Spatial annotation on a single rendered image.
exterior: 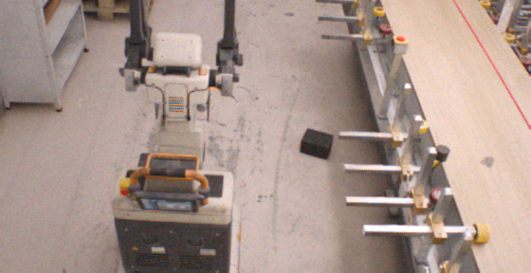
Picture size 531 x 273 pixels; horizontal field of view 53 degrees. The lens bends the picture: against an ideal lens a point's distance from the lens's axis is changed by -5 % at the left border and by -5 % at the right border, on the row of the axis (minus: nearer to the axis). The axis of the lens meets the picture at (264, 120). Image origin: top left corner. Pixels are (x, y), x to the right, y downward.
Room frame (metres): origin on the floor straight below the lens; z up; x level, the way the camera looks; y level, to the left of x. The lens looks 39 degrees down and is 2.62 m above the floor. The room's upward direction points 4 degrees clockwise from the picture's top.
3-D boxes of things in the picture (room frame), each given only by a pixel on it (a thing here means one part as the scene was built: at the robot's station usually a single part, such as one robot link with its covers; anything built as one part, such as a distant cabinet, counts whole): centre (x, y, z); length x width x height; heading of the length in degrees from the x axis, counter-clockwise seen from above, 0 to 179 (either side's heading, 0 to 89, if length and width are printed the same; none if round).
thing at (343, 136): (2.21, -0.60, 0.80); 0.43 x 0.03 x 0.04; 93
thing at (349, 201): (1.71, -0.60, 0.84); 0.43 x 0.03 x 0.04; 93
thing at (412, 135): (2.01, -0.70, 0.87); 0.04 x 0.04 x 0.48; 3
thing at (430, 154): (1.76, -0.71, 0.90); 0.04 x 0.04 x 0.48; 3
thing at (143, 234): (1.78, 0.39, 0.59); 0.55 x 0.34 x 0.83; 93
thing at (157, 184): (1.76, 0.39, 0.87); 0.23 x 0.15 x 0.11; 93
